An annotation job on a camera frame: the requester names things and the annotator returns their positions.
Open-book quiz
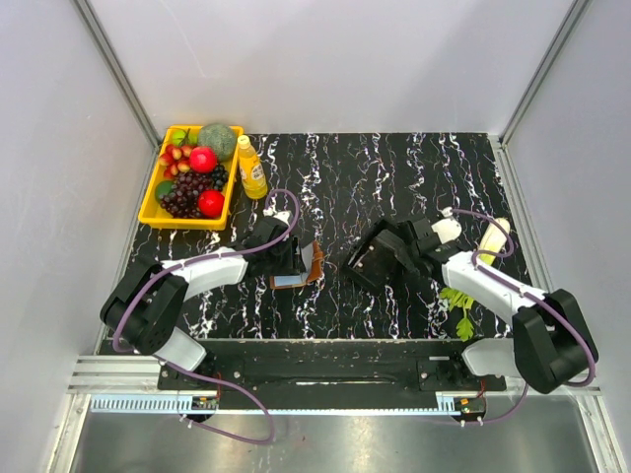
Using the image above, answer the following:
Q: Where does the small red fruit cluster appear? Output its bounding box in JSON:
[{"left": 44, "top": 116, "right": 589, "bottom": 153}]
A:
[{"left": 158, "top": 144, "right": 193, "bottom": 180}]

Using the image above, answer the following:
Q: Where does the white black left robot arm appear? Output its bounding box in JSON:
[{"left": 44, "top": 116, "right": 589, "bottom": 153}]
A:
[{"left": 100, "top": 211, "right": 304, "bottom": 389}]

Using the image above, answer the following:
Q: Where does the yellow plastic fruit tray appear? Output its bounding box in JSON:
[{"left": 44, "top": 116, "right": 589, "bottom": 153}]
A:
[{"left": 138, "top": 123, "right": 244, "bottom": 231}]

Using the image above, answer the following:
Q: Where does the red pomegranate upper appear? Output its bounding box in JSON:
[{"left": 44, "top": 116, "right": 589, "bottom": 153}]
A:
[{"left": 189, "top": 147, "right": 218, "bottom": 173}]

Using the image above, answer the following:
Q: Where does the green melon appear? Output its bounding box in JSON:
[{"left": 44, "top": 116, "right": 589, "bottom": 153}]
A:
[{"left": 197, "top": 123, "right": 238, "bottom": 163}]

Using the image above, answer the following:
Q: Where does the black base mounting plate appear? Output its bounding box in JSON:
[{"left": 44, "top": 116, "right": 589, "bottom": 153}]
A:
[{"left": 157, "top": 338, "right": 508, "bottom": 413}]

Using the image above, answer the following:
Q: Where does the yellow juice bottle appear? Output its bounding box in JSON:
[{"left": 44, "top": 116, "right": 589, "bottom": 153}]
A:
[{"left": 237, "top": 135, "right": 268, "bottom": 200}]

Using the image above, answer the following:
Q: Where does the red pomegranate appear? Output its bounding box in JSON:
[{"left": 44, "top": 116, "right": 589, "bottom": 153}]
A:
[
  {"left": 189, "top": 147, "right": 218, "bottom": 173},
  {"left": 197, "top": 189, "right": 225, "bottom": 219}
]

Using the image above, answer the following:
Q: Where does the black grape bunch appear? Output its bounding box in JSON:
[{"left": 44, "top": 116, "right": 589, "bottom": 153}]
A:
[{"left": 210, "top": 165, "right": 230, "bottom": 192}]

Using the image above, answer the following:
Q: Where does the black plastic card box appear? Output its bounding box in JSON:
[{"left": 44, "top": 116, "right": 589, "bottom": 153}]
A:
[{"left": 341, "top": 219, "right": 405, "bottom": 295}]

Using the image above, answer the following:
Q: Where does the red pomegranate lower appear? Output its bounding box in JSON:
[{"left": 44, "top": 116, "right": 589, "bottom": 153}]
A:
[{"left": 197, "top": 189, "right": 225, "bottom": 219}]

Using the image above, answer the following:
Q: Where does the brown leather card holder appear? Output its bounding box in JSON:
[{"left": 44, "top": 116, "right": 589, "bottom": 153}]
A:
[{"left": 270, "top": 239, "right": 324, "bottom": 290}]

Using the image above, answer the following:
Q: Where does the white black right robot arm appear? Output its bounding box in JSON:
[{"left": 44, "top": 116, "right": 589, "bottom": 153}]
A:
[{"left": 398, "top": 210, "right": 598, "bottom": 394}]

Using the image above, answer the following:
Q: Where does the green lime fruit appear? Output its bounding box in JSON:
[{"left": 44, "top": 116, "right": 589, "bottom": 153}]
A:
[{"left": 154, "top": 180, "right": 175, "bottom": 202}]

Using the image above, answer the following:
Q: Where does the dark purple grape bunch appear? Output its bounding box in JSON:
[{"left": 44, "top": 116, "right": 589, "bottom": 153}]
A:
[{"left": 158, "top": 170, "right": 210, "bottom": 219}]

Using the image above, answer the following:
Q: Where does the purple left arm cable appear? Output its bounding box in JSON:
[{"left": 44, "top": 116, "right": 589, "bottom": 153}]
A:
[{"left": 111, "top": 188, "right": 302, "bottom": 447}]

